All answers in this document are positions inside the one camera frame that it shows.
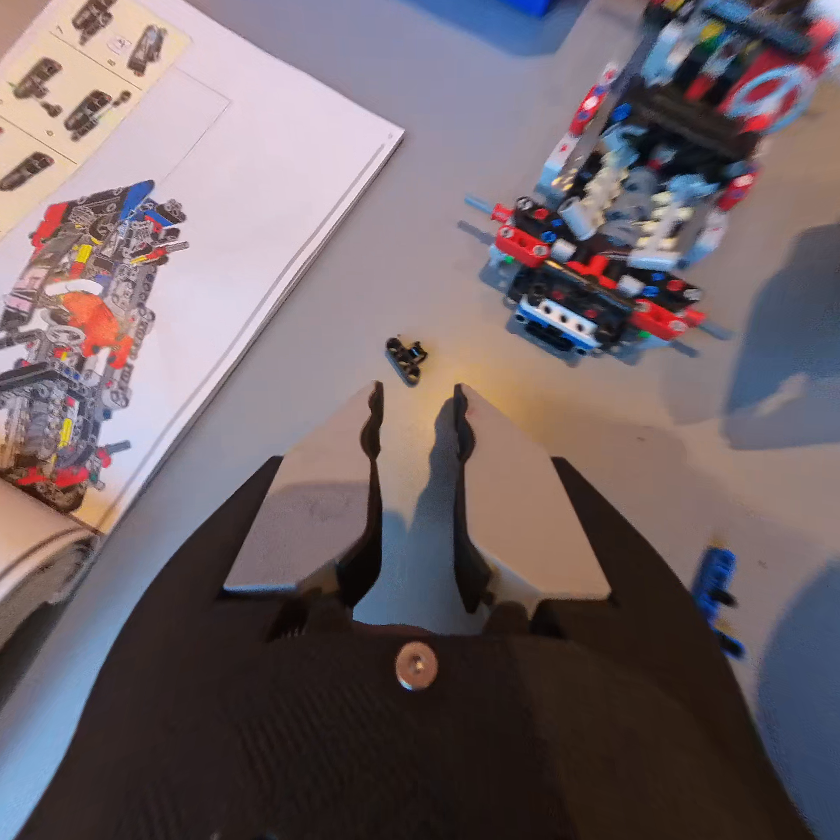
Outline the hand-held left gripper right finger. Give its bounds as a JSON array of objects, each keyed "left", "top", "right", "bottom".
[{"left": 453, "top": 384, "right": 614, "bottom": 614}]

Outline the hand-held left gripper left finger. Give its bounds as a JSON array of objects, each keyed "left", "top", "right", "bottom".
[{"left": 223, "top": 381, "right": 385, "bottom": 608}]

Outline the black angled connector piece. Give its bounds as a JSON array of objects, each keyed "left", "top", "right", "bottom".
[{"left": 385, "top": 335, "right": 430, "bottom": 387}]

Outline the blue angled beam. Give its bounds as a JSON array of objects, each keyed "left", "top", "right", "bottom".
[{"left": 694, "top": 546, "right": 747, "bottom": 658}]

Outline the brick car chassis model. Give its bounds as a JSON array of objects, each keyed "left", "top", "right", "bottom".
[{"left": 459, "top": 0, "right": 831, "bottom": 368}]

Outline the building instruction booklet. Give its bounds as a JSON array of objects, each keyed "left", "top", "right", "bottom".
[{"left": 0, "top": 0, "right": 406, "bottom": 647}]

